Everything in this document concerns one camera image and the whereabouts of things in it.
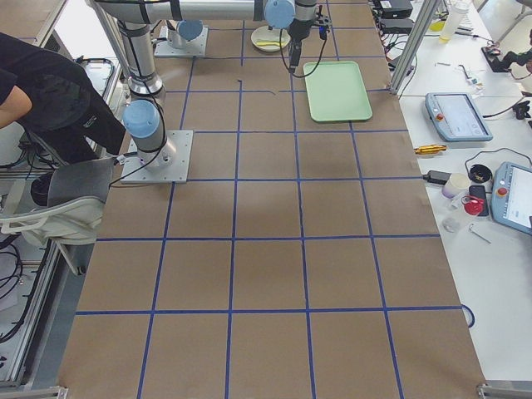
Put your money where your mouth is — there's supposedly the yellow plastic fork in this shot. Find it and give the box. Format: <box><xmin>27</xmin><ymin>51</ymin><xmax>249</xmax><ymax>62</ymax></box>
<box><xmin>254</xmin><ymin>41</ymin><xmax>283</xmax><ymax>47</ymax></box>

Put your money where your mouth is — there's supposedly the white round plate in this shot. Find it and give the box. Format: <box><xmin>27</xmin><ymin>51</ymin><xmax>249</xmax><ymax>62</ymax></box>
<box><xmin>251</xmin><ymin>25</ymin><xmax>291</xmax><ymax>52</ymax></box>

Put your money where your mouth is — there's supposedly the black power adapter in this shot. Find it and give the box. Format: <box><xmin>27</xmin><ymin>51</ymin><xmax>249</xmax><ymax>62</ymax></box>
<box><xmin>422</xmin><ymin>170</ymin><xmax>451</xmax><ymax>185</ymax></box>

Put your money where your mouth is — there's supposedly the person in black clothes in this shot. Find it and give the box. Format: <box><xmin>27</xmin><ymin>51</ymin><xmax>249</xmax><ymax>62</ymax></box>
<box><xmin>1</xmin><ymin>33</ymin><xmax>126</xmax><ymax>164</ymax></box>

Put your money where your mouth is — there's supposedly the blue teach pendant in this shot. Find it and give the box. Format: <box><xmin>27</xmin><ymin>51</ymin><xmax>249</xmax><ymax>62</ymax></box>
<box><xmin>425</xmin><ymin>92</ymin><xmax>493</xmax><ymax>142</ymax></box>
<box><xmin>490</xmin><ymin>162</ymin><xmax>531</xmax><ymax>235</ymax></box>

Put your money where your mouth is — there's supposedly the white paper cup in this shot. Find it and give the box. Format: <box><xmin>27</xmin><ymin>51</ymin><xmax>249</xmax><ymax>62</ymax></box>
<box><xmin>441</xmin><ymin>173</ymin><xmax>470</xmax><ymax>199</ymax></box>

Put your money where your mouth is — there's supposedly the aluminium frame post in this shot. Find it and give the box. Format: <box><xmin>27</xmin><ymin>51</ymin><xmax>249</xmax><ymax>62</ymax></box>
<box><xmin>389</xmin><ymin>0</ymin><xmax>439</xmax><ymax>94</ymax></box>

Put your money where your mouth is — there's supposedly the mint green tray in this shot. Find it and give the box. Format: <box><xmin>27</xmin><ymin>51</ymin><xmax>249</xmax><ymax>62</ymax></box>
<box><xmin>305</xmin><ymin>61</ymin><xmax>372</xmax><ymax>122</ymax></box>

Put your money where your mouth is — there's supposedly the red round object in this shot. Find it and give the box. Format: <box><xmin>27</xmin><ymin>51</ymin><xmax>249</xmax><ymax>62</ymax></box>
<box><xmin>461</xmin><ymin>195</ymin><xmax>485</xmax><ymax>216</ymax></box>

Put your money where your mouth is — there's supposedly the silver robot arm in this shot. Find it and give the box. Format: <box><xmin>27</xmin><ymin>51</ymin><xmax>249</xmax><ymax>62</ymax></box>
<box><xmin>117</xmin><ymin>20</ymin><xmax>175</xmax><ymax>170</ymax></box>
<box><xmin>99</xmin><ymin>0</ymin><xmax>332</xmax><ymax>75</ymax></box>

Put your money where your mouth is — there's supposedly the gold metal cylinder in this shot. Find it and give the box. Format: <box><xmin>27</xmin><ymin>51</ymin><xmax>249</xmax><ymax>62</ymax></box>
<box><xmin>414</xmin><ymin>144</ymin><xmax>447</xmax><ymax>155</ymax></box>

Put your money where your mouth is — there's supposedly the grey white chair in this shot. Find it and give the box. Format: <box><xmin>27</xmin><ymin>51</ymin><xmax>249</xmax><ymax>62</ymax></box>
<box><xmin>0</xmin><ymin>156</ymin><xmax>117</xmax><ymax>275</ymax></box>

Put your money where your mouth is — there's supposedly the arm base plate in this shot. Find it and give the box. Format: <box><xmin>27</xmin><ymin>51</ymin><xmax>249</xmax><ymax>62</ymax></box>
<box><xmin>121</xmin><ymin>130</ymin><xmax>193</xmax><ymax>184</ymax></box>
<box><xmin>154</xmin><ymin>26</ymin><xmax>209</xmax><ymax>58</ymax></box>

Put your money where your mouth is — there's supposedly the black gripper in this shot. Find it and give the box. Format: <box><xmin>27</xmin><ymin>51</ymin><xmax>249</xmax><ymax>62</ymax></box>
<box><xmin>288</xmin><ymin>24</ymin><xmax>308</xmax><ymax>74</ymax></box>

